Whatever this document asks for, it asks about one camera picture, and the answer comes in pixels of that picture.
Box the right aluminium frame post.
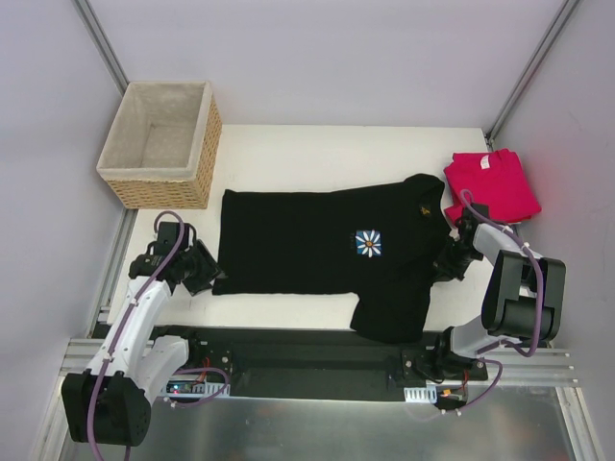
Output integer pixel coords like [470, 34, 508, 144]
[483, 0, 582, 151]

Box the left aluminium frame post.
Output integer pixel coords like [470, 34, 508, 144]
[71, 0, 129, 95]

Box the front aluminium rail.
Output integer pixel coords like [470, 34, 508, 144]
[59, 338, 580, 387]

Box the black t shirt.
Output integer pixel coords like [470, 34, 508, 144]
[212, 174, 451, 344]

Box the wicker basket with liner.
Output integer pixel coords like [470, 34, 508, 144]
[97, 81, 222, 209]

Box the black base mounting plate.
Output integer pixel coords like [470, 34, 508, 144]
[151, 326, 487, 402]

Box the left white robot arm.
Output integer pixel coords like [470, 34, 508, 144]
[61, 211, 230, 453]

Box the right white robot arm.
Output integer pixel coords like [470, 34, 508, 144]
[428, 204, 566, 380]

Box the right slotted cable duct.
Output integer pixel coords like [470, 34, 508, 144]
[404, 385, 437, 404]

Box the folded red t shirt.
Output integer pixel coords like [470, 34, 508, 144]
[444, 149, 542, 224]

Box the left slotted cable duct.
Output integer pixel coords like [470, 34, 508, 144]
[164, 380, 231, 400]

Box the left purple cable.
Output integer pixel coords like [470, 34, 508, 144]
[88, 209, 232, 461]

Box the slotted cable duct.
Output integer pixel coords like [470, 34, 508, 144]
[164, 380, 231, 400]
[404, 385, 437, 404]

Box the aluminium frame post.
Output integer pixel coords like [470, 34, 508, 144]
[71, 0, 129, 95]
[483, 0, 582, 151]

